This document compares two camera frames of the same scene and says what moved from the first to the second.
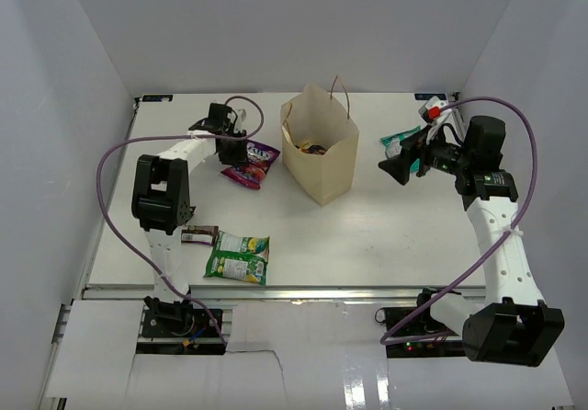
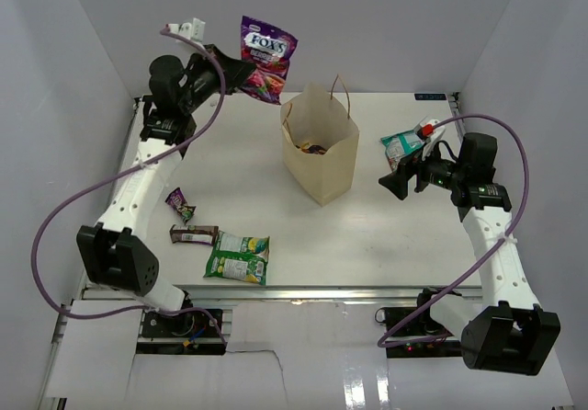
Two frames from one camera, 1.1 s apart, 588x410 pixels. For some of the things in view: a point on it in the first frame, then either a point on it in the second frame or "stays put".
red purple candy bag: [260, 157] → [271, 51]
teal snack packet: [392, 145] stays put
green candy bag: [240, 257] stays put
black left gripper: [239, 158] → [236, 73]
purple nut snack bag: [317, 150] stays put
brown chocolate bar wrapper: [199, 233] stays put
